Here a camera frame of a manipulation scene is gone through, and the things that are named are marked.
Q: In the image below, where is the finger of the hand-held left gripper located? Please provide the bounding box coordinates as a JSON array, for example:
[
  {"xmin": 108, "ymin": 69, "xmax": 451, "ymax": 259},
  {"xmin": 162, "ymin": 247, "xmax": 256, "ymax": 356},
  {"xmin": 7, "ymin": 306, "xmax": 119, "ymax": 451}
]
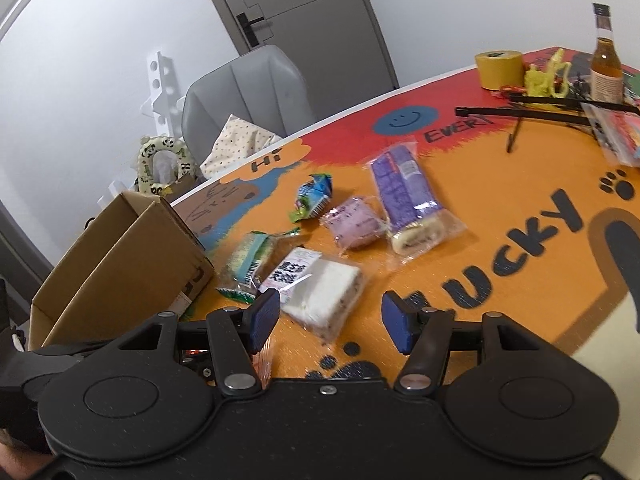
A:
[{"xmin": 30, "ymin": 340, "xmax": 121, "ymax": 376}]

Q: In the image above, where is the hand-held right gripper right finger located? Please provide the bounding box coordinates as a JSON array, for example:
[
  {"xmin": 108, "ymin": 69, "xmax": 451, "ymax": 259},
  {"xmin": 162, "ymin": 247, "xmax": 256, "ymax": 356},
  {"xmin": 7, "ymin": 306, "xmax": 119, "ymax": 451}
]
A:
[{"xmin": 381, "ymin": 290, "xmax": 566, "ymax": 396}]

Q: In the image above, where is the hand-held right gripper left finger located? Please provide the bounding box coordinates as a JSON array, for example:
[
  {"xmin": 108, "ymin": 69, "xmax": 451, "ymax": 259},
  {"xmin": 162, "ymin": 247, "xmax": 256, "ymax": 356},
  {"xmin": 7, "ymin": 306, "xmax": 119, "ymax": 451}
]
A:
[{"xmin": 100, "ymin": 290, "xmax": 282, "ymax": 397}]

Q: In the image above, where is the green white snack packet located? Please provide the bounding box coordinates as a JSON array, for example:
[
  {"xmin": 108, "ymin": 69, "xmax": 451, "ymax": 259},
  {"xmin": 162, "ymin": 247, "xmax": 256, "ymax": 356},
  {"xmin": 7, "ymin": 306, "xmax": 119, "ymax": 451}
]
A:
[{"xmin": 215, "ymin": 230, "xmax": 301, "ymax": 306}]

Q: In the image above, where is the white sandwich packet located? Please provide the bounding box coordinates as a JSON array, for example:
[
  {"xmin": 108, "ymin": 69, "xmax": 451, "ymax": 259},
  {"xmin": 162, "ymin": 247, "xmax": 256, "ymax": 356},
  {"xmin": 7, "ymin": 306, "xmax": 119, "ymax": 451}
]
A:
[{"xmin": 257, "ymin": 246, "xmax": 371, "ymax": 343}]

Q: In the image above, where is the purple round bun packet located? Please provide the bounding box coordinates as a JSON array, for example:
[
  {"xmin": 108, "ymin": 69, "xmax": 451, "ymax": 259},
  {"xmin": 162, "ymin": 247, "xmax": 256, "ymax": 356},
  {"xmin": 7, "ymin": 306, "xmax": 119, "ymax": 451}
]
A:
[{"xmin": 320, "ymin": 195, "xmax": 388, "ymax": 251}]

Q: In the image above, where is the blue snack packet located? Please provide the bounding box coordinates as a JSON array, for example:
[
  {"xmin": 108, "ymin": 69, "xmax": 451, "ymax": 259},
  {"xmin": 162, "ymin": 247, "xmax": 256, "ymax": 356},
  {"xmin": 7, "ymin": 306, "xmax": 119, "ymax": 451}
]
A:
[{"xmin": 288, "ymin": 173, "xmax": 334, "ymax": 222}]

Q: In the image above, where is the purple roll cake packet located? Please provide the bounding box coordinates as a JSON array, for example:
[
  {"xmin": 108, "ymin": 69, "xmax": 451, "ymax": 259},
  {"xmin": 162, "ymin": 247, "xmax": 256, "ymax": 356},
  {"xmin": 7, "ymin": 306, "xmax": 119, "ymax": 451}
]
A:
[{"xmin": 364, "ymin": 142, "xmax": 467, "ymax": 261}]

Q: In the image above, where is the cartoon cat table mat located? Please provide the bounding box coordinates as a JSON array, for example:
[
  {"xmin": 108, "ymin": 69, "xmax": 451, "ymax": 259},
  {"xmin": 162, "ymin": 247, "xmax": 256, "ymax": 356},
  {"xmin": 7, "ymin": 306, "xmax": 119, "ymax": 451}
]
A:
[{"xmin": 170, "ymin": 46, "xmax": 640, "ymax": 381}]

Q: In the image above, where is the printed brown cardboard box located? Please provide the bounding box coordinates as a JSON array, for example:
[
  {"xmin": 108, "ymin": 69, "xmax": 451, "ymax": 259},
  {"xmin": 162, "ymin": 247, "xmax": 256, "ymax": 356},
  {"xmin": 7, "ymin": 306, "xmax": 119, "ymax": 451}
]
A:
[{"xmin": 159, "ymin": 172, "xmax": 201, "ymax": 201}]

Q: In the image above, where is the dotted cream cushion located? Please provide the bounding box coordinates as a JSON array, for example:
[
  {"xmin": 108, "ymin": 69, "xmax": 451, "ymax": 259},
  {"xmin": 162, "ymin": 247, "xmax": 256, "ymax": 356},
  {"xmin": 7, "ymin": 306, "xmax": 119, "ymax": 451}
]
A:
[{"xmin": 200, "ymin": 114, "xmax": 283, "ymax": 181}]

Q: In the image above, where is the black folding stand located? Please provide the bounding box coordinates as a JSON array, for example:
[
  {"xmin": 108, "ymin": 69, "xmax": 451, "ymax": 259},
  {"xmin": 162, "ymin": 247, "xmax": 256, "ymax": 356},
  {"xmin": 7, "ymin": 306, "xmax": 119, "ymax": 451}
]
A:
[{"xmin": 455, "ymin": 100, "xmax": 640, "ymax": 153}]

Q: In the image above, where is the grey chair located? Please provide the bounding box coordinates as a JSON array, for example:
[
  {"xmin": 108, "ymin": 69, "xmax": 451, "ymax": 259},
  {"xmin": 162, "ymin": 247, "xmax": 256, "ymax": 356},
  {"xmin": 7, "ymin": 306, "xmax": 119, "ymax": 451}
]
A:
[{"xmin": 182, "ymin": 44, "xmax": 316, "ymax": 181}]

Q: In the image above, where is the white plastic rack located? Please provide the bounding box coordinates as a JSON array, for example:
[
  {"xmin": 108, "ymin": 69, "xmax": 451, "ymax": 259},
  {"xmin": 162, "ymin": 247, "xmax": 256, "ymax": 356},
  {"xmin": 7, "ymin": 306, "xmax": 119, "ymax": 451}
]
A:
[{"xmin": 97, "ymin": 50, "xmax": 188, "ymax": 206}]

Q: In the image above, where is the yellow tape roll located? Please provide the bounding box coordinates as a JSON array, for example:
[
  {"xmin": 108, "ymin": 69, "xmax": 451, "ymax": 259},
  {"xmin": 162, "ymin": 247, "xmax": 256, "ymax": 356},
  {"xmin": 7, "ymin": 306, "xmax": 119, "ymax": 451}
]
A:
[{"xmin": 475, "ymin": 50, "xmax": 526, "ymax": 92}]

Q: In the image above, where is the red clear plastic bag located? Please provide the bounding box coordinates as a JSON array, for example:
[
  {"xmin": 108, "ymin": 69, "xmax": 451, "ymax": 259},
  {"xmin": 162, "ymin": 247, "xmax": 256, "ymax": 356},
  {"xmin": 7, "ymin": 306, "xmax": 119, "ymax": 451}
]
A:
[{"xmin": 582, "ymin": 107, "xmax": 640, "ymax": 168}]

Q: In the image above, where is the grey door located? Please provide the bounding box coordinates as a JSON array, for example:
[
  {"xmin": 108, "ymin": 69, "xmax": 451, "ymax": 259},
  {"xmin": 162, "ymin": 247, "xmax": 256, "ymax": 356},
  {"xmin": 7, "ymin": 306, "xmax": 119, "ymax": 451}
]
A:
[{"xmin": 192, "ymin": 0, "xmax": 401, "ymax": 126}]

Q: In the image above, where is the brown glass bottle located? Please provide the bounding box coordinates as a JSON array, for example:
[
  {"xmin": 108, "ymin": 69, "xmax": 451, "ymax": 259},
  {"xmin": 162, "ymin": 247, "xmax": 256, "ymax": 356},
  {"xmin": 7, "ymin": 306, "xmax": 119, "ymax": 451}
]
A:
[{"xmin": 590, "ymin": 3, "xmax": 625, "ymax": 103}]

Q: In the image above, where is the panda print ring cushion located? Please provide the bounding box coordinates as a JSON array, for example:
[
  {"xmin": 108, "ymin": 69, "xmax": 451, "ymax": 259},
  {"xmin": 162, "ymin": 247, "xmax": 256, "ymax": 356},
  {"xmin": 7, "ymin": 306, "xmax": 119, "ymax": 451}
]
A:
[{"xmin": 134, "ymin": 136, "xmax": 196, "ymax": 196}]

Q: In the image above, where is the black door handle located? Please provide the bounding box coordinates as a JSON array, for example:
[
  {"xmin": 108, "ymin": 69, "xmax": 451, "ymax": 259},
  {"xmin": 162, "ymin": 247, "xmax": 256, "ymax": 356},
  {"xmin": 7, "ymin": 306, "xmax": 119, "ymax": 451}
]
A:
[{"xmin": 236, "ymin": 11, "xmax": 266, "ymax": 46}]

